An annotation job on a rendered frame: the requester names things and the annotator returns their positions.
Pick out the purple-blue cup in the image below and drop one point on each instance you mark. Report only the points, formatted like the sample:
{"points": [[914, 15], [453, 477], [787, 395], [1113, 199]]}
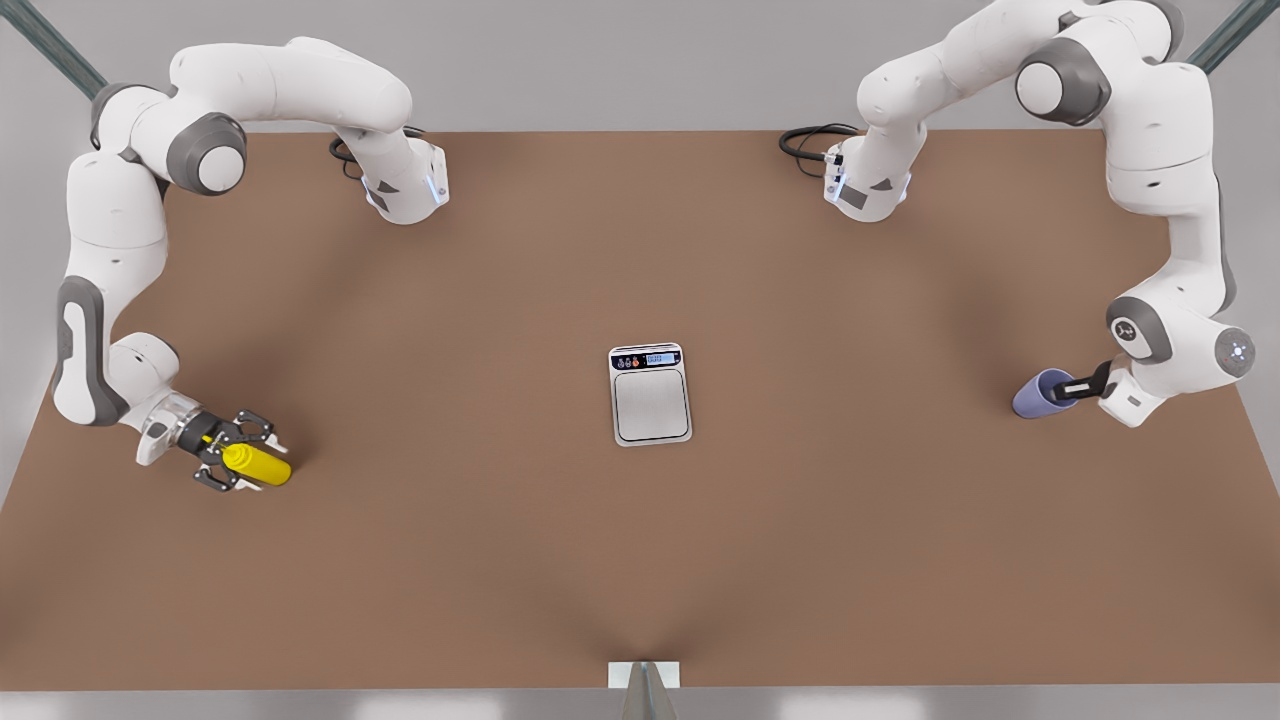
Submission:
{"points": [[1036, 396]]}

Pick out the yellow sauce bottle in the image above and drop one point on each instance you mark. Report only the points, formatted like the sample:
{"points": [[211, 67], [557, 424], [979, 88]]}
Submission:
{"points": [[258, 464]]}

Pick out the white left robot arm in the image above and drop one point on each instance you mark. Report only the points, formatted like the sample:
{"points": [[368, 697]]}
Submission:
{"points": [[1160, 130]]}

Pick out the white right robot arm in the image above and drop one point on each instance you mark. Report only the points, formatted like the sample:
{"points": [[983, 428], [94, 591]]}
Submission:
{"points": [[110, 220]]}

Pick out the silver digital kitchen scale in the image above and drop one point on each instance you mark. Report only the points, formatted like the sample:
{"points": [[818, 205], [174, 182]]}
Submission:
{"points": [[651, 403]]}

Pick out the silver frame post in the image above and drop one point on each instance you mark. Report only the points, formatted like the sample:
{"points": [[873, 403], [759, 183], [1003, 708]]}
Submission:
{"points": [[649, 698], [1232, 32], [55, 45]]}

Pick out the white frame post foot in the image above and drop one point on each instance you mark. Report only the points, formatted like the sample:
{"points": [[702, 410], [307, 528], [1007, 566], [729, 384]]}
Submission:
{"points": [[617, 675]]}

